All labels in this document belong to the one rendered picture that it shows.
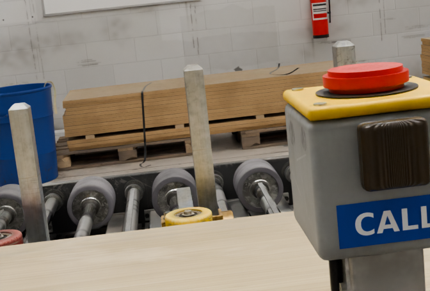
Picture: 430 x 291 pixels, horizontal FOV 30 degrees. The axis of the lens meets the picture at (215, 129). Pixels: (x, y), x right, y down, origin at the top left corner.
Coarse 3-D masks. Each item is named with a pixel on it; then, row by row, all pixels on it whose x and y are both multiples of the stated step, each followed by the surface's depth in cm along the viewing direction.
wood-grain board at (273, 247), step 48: (96, 240) 128; (144, 240) 125; (192, 240) 123; (240, 240) 120; (288, 240) 118; (0, 288) 110; (48, 288) 108; (96, 288) 106; (144, 288) 105; (192, 288) 103; (240, 288) 101; (288, 288) 100
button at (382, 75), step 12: (336, 72) 37; (348, 72) 36; (360, 72) 36; (372, 72) 36; (384, 72) 36; (396, 72) 37; (408, 72) 37; (324, 84) 38; (336, 84) 37; (348, 84) 36; (360, 84) 36; (372, 84) 36; (384, 84) 36; (396, 84) 36
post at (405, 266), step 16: (368, 256) 38; (384, 256) 38; (400, 256) 38; (416, 256) 38; (336, 272) 39; (352, 272) 38; (368, 272) 38; (384, 272) 38; (400, 272) 38; (416, 272) 38; (336, 288) 39; (352, 288) 38; (368, 288) 38; (384, 288) 38; (400, 288) 38; (416, 288) 38
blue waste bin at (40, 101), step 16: (0, 96) 567; (16, 96) 568; (32, 96) 574; (48, 96) 588; (0, 112) 571; (32, 112) 576; (48, 112) 588; (0, 128) 575; (48, 128) 589; (0, 144) 578; (48, 144) 589; (0, 160) 581; (48, 160) 590; (0, 176) 586; (16, 176) 581; (48, 176) 591
